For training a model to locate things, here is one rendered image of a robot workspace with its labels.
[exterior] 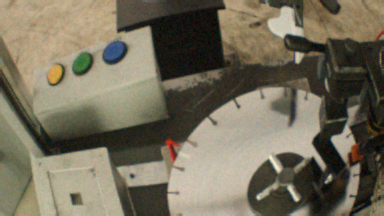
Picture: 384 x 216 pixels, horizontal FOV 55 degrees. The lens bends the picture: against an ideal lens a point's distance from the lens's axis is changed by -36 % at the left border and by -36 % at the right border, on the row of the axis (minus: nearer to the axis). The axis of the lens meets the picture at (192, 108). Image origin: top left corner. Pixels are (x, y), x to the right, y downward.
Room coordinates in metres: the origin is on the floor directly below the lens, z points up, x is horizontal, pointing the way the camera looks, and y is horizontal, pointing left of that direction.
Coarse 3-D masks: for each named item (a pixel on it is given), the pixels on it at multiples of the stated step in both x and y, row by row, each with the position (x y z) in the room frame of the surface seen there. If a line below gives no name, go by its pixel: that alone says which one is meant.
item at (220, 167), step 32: (256, 96) 0.35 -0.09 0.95; (288, 96) 0.34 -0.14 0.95; (224, 128) 0.32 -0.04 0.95; (256, 128) 0.31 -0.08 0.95; (288, 128) 0.29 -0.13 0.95; (192, 160) 0.28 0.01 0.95; (224, 160) 0.27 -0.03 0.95; (256, 160) 0.26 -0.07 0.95; (320, 160) 0.22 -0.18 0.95; (352, 160) 0.20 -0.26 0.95; (192, 192) 0.23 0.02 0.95; (224, 192) 0.22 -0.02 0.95; (320, 192) 0.16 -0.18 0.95; (352, 192) 0.13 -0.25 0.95
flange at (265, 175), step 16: (288, 160) 0.24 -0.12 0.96; (256, 176) 0.23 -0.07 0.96; (272, 176) 0.22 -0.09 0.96; (304, 176) 0.20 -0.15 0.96; (256, 192) 0.20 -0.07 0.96; (272, 192) 0.19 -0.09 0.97; (288, 192) 0.18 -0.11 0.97; (304, 192) 0.17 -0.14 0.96; (256, 208) 0.17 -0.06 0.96; (272, 208) 0.16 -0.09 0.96; (288, 208) 0.15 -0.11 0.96
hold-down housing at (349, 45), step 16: (336, 48) 0.24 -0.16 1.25; (352, 48) 0.22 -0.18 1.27; (336, 64) 0.22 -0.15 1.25; (352, 64) 0.21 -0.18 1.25; (336, 80) 0.21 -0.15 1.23; (352, 80) 0.21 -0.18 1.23; (336, 96) 0.21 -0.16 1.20; (320, 112) 0.24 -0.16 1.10; (336, 112) 0.21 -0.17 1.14; (320, 128) 0.22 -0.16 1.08; (336, 128) 0.21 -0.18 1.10
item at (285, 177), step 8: (272, 160) 0.23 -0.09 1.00; (304, 160) 0.21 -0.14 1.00; (280, 168) 0.21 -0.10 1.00; (288, 168) 0.21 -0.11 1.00; (296, 168) 0.21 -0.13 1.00; (280, 176) 0.20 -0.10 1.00; (288, 176) 0.20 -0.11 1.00; (272, 184) 0.19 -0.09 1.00; (280, 184) 0.19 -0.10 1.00; (288, 184) 0.18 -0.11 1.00; (264, 192) 0.19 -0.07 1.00; (296, 192) 0.17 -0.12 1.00; (296, 200) 0.15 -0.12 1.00
